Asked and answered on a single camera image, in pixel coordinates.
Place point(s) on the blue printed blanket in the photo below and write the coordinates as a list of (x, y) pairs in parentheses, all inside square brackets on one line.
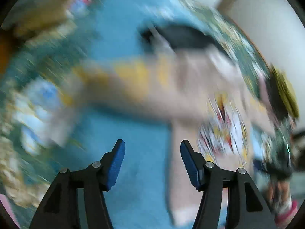
[(124, 50)]

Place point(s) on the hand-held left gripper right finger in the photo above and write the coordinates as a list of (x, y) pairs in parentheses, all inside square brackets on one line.
[(190, 165)]

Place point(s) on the dark cloth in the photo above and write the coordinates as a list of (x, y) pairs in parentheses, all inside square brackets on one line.
[(183, 37)]

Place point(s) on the beige printed garment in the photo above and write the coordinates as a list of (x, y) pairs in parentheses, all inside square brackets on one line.
[(190, 95)]

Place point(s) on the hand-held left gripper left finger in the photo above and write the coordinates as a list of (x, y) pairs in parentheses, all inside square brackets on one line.
[(116, 165)]

